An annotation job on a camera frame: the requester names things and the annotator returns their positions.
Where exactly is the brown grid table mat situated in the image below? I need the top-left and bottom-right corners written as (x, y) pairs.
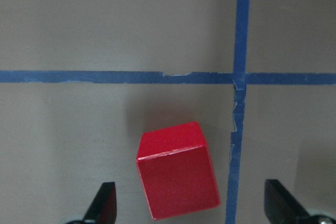
top-left (1, 0), bottom-right (335, 223)

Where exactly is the red wooden block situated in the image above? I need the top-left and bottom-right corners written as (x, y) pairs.
top-left (136, 122), bottom-right (221, 220)

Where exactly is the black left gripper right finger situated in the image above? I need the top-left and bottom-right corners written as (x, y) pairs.
top-left (264, 179), bottom-right (311, 223)

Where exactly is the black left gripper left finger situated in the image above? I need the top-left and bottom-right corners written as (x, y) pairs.
top-left (82, 182), bottom-right (117, 224)

